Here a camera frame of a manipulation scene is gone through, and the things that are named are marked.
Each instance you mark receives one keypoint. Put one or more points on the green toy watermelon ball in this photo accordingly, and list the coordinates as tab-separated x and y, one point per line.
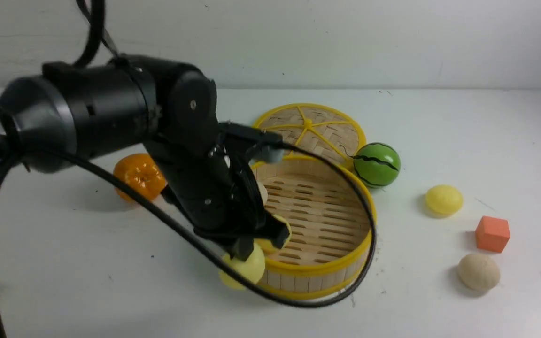
377	165

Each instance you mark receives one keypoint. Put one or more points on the orange toy tangerine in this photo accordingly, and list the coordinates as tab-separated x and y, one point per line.
140	172

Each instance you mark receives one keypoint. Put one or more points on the bamboo steamer tray yellow rim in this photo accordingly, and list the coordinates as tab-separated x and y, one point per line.
331	234

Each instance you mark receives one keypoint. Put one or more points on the orange foam cube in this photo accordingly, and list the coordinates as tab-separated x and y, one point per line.
492	234

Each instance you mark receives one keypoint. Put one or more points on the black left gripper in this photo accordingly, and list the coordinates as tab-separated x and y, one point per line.
218	194

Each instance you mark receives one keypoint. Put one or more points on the woven bamboo steamer lid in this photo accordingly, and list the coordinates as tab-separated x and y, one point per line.
322	130

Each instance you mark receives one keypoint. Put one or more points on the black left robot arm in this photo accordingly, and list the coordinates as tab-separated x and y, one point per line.
167	106

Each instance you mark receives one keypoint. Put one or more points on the beige bun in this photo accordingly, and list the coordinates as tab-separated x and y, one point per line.
479	272

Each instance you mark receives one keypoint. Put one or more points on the yellow bun front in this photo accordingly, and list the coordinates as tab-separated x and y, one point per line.
252	269

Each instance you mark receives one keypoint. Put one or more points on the yellow bun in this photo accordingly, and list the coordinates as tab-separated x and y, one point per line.
267	246
252	269
444	200

